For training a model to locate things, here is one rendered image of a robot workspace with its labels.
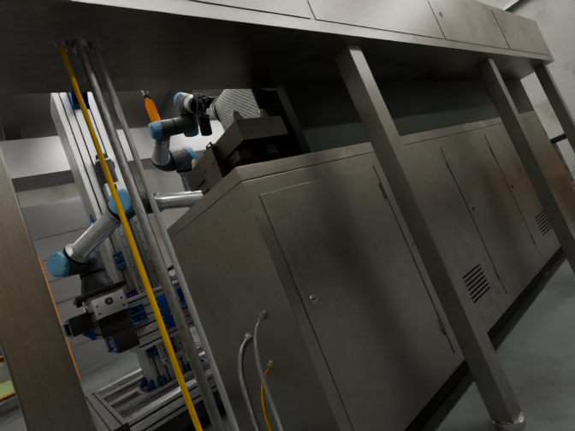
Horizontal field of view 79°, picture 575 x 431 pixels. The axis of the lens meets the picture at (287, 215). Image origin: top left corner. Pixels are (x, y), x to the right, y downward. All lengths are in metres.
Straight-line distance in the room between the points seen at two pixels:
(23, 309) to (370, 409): 0.80
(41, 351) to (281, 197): 0.62
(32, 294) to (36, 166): 5.98
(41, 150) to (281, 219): 5.89
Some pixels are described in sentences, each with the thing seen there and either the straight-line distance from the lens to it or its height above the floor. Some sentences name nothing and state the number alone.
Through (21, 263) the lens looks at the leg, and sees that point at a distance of 0.55.
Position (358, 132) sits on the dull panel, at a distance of 1.27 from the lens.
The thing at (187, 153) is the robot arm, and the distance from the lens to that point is 2.06.
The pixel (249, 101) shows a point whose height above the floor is 1.17.
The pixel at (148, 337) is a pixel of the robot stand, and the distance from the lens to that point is 1.99.
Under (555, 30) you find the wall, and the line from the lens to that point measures 8.23.
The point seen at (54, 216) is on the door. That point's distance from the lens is 8.82.
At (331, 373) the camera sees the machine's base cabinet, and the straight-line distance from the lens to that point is 0.94.
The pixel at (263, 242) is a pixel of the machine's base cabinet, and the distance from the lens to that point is 0.87.
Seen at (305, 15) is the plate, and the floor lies 1.18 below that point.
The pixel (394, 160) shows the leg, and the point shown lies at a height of 0.78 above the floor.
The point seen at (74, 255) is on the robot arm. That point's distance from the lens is 1.87.
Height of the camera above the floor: 0.67
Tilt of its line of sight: 5 degrees up
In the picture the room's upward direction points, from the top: 22 degrees counter-clockwise
